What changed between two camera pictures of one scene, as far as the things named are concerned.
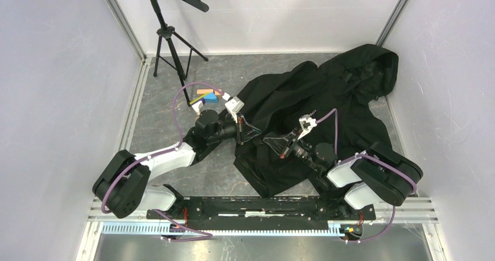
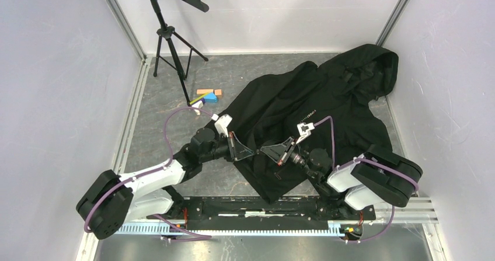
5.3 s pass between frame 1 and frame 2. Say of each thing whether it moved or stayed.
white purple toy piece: stayed
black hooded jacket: stayed
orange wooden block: stayed
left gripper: moved
